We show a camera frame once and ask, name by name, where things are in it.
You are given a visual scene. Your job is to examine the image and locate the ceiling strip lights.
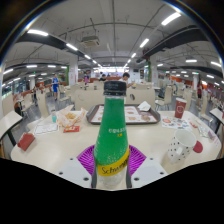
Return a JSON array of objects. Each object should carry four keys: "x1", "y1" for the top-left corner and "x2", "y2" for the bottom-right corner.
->
[{"x1": 1, "y1": 11, "x2": 223, "y2": 88}]

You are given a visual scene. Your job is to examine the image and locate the printed paper flyer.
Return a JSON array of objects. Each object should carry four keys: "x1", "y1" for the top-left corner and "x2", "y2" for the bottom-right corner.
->
[{"x1": 161, "y1": 115, "x2": 192, "y2": 130}]

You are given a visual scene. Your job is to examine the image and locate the white framed table card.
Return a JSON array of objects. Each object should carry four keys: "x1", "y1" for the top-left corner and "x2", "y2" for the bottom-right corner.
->
[{"x1": 33, "y1": 122, "x2": 60, "y2": 136}]

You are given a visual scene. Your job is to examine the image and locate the red paper cup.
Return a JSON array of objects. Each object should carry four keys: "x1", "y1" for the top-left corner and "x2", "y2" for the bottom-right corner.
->
[{"x1": 174, "y1": 97, "x2": 188, "y2": 120}]

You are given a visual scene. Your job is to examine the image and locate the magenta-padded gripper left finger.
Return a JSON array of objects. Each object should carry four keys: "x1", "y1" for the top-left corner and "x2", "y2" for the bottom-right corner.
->
[{"x1": 56, "y1": 144, "x2": 98, "y2": 190}]

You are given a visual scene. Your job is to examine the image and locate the red tissue pack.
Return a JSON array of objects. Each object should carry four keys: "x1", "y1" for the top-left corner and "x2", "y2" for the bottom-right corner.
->
[{"x1": 17, "y1": 132, "x2": 36, "y2": 152}]

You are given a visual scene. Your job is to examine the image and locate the brown tray with paper liner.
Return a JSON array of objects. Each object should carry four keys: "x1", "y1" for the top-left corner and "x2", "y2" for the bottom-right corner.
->
[{"x1": 85, "y1": 103, "x2": 162, "y2": 126}]

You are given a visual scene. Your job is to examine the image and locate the ceiling air conditioner unit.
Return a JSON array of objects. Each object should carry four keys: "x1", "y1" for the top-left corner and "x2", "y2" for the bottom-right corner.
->
[{"x1": 80, "y1": 35, "x2": 101, "y2": 48}]

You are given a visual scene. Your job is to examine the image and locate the beige canteen chairs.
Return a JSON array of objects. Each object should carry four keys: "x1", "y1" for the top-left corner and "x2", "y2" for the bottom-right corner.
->
[{"x1": 1, "y1": 79, "x2": 221, "y2": 124}]

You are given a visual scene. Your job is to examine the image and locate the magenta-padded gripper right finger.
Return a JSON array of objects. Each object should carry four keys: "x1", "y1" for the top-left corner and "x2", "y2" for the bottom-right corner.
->
[{"x1": 125, "y1": 144, "x2": 169, "y2": 190}]

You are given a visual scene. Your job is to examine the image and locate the white polka dot mug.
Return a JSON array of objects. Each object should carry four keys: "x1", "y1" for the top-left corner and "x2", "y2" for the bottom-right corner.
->
[{"x1": 166, "y1": 129, "x2": 198, "y2": 164}]

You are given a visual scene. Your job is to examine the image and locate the green drink bottle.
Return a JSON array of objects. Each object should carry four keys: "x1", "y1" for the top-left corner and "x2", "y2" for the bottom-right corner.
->
[{"x1": 91, "y1": 80, "x2": 131, "y2": 190}]

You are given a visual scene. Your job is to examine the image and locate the flat round red coaster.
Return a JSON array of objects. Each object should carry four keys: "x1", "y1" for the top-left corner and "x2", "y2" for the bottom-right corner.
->
[{"x1": 192, "y1": 140, "x2": 204, "y2": 154}]

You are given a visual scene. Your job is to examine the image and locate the small teal sanitizer bottle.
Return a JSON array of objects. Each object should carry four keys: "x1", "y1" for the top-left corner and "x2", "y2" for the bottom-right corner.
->
[{"x1": 50, "y1": 109, "x2": 58, "y2": 124}]

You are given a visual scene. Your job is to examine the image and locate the small flat red packet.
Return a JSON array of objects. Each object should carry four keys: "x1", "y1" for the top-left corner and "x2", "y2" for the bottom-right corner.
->
[{"x1": 63, "y1": 125, "x2": 81, "y2": 134}]

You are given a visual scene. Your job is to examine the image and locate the crumpled white napkin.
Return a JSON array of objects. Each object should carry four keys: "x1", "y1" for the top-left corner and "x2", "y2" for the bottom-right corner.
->
[{"x1": 137, "y1": 100, "x2": 152, "y2": 112}]

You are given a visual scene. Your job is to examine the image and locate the white rectangular canteen table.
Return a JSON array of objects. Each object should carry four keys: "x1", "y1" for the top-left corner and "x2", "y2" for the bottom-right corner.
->
[
  {"x1": 0, "y1": 110, "x2": 24, "y2": 148},
  {"x1": 209, "y1": 107, "x2": 224, "y2": 134}
]

